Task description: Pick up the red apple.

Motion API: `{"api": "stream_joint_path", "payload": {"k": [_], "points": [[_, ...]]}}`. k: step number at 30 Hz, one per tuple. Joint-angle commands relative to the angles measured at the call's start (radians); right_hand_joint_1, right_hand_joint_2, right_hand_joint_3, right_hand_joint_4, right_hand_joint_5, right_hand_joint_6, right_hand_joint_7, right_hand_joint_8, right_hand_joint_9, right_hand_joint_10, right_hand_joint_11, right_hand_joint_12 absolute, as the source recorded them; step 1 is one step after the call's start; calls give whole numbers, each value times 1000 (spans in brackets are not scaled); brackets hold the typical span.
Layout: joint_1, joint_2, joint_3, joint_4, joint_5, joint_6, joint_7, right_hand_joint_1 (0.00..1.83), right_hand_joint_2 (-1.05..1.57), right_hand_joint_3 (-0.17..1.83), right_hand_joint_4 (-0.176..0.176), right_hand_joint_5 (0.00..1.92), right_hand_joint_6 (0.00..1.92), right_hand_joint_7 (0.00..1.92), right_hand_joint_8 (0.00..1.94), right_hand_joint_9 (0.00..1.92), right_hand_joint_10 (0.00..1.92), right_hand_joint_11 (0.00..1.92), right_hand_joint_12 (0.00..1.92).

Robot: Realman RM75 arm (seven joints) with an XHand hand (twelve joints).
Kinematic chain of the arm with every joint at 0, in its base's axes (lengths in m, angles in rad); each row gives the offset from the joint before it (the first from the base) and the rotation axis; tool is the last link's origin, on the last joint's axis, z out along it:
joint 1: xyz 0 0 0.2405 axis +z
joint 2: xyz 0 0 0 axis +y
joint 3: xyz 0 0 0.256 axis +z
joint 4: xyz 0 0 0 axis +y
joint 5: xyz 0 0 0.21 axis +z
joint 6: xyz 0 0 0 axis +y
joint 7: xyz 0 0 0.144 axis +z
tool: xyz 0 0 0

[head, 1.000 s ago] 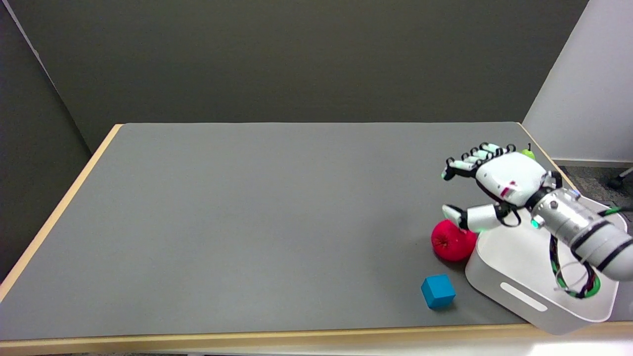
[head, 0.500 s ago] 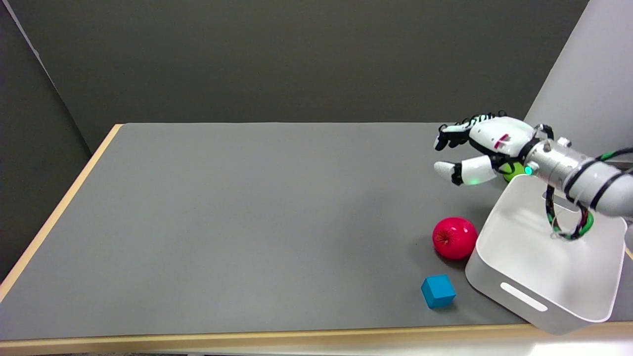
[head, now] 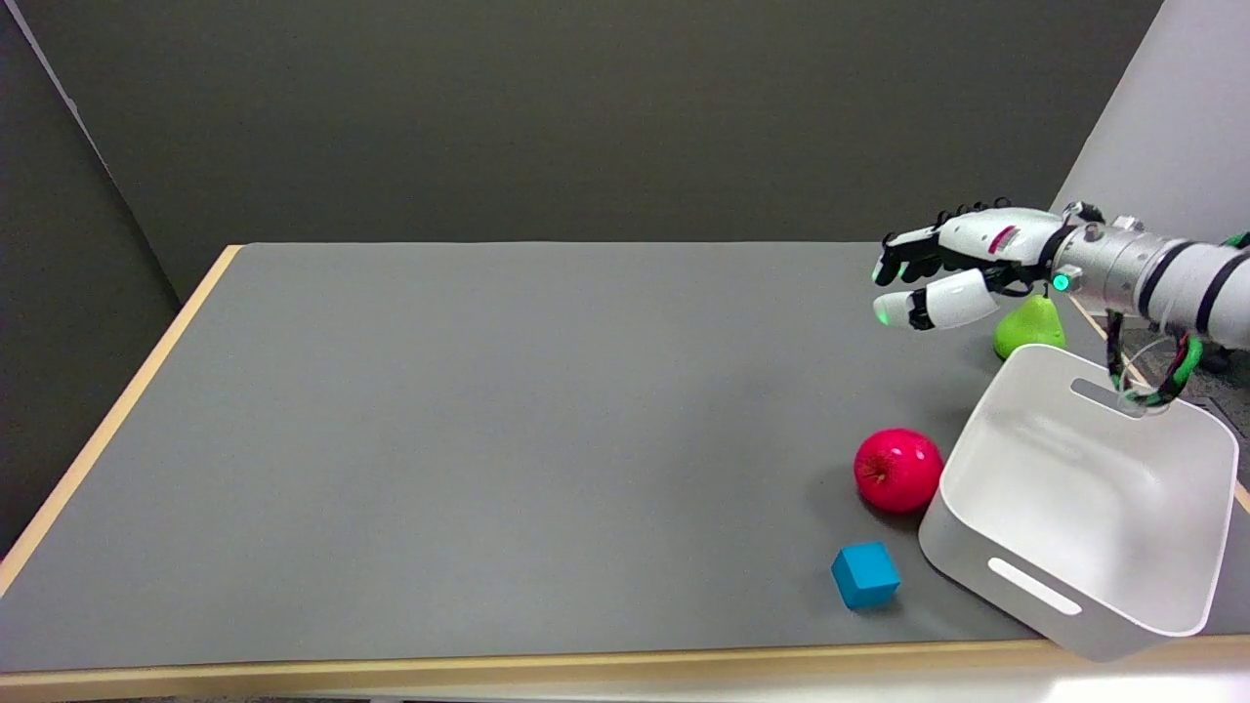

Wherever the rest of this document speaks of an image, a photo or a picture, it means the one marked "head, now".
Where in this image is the blue cube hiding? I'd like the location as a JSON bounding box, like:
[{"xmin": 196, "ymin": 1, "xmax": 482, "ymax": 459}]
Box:
[{"xmin": 831, "ymin": 542, "xmax": 901, "ymax": 613}]

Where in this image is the grey table mat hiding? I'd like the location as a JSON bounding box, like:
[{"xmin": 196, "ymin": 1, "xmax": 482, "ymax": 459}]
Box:
[{"xmin": 0, "ymin": 241, "xmax": 1250, "ymax": 675}]

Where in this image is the red apple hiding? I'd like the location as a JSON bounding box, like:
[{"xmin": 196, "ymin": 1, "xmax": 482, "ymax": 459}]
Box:
[{"xmin": 854, "ymin": 428, "xmax": 946, "ymax": 516}]

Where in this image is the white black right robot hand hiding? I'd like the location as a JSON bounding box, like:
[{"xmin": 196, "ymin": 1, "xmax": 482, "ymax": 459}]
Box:
[{"xmin": 872, "ymin": 200, "xmax": 1071, "ymax": 331}]

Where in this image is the green pear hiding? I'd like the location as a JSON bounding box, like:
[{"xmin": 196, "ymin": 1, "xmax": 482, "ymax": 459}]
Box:
[{"xmin": 993, "ymin": 293, "xmax": 1067, "ymax": 361}]

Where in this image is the white plastic bin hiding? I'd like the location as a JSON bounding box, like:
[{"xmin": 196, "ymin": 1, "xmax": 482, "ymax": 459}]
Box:
[{"xmin": 918, "ymin": 343, "xmax": 1241, "ymax": 663}]

